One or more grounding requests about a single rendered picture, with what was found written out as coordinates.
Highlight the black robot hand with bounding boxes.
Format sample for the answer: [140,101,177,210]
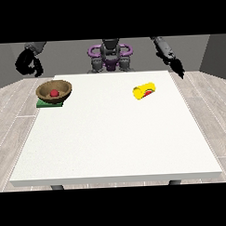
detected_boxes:
[14,47,45,79]
[169,57,186,81]

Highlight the brown wooden bowl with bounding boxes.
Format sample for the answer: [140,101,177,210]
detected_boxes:
[34,78,73,106]

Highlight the yellow cup with melon print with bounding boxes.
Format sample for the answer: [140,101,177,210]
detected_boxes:
[131,81,157,101]

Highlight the small red ball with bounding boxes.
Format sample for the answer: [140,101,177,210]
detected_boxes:
[48,88,60,98]

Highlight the green square pad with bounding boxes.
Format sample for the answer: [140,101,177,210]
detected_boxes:
[35,98,65,109]

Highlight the grey robot trunk purple rings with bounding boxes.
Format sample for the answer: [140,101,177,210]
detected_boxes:
[86,37,137,75]

